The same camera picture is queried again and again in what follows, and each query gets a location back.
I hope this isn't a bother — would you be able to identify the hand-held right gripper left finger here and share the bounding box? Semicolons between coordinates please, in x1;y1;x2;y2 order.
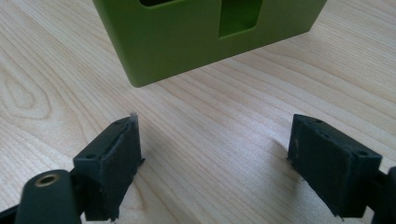
72;112;146;222

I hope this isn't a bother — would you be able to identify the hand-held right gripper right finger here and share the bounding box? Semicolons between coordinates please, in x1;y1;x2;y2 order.
287;113;383;219

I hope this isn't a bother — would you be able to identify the green plastic box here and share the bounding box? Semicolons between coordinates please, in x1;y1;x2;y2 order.
92;0;329;89

